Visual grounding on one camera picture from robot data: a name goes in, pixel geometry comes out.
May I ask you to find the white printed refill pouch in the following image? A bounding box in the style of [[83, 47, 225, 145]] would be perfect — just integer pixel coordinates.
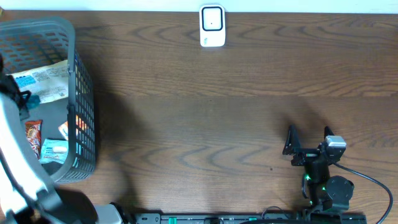
[[12, 60, 69, 104]]

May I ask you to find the red Top chocolate bar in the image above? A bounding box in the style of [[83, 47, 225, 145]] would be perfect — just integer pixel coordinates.
[[25, 119, 42, 159]]

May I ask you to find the small orange tissue pack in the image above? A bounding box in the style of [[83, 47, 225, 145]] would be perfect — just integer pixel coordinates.
[[58, 121, 68, 141]]

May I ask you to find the light blue wipes packet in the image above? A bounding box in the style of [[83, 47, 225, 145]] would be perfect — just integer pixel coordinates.
[[39, 139, 68, 164]]

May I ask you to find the blue mouthwash bottle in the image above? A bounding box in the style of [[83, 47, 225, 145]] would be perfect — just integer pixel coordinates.
[[26, 95, 41, 110]]

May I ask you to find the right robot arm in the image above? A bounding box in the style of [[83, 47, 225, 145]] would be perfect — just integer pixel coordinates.
[[282, 125, 354, 221]]

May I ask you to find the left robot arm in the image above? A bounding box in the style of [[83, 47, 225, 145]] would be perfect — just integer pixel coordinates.
[[1, 74, 131, 223]]

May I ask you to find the white barcode scanner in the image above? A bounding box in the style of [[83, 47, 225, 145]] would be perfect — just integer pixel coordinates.
[[199, 4, 226, 47]]

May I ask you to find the grey plastic mesh basket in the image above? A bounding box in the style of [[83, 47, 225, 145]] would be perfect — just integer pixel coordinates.
[[1, 17, 96, 183]]

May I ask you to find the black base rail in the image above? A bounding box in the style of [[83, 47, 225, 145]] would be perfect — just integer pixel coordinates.
[[133, 211, 367, 224]]

